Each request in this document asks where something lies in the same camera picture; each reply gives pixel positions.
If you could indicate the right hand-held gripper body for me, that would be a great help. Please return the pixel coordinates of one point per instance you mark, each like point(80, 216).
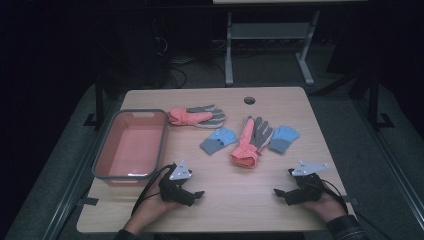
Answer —
point(310, 188)

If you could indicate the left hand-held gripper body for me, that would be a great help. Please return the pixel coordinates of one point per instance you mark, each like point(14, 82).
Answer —
point(173, 188)

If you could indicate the pink plastic bin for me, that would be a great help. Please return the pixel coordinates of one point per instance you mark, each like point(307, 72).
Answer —
point(131, 150)

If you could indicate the blue and grey glove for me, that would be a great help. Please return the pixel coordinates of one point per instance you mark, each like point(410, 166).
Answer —
point(216, 140)
point(283, 136)

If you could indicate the pink and grey glove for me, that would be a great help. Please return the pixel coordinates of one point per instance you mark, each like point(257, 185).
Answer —
point(246, 146)
point(190, 116)

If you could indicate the person's right hand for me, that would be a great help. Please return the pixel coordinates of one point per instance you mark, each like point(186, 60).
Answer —
point(328, 208)

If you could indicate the grey metal table frame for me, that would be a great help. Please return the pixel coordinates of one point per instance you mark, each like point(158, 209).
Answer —
point(270, 31)

